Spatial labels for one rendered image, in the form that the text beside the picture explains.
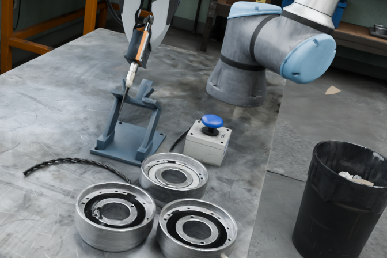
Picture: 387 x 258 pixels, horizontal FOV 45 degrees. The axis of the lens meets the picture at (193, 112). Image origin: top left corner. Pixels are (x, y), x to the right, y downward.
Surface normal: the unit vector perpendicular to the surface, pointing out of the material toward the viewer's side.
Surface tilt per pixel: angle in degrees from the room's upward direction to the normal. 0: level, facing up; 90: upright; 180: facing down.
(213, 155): 90
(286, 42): 71
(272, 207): 0
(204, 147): 90
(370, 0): 90
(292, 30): 77
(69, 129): 0
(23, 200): 0
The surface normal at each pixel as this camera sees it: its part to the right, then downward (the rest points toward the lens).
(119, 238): 0.24, 0.45
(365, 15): -0.24, 0.37
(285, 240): 0.18, -0.89
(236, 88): -0.10, 0.10
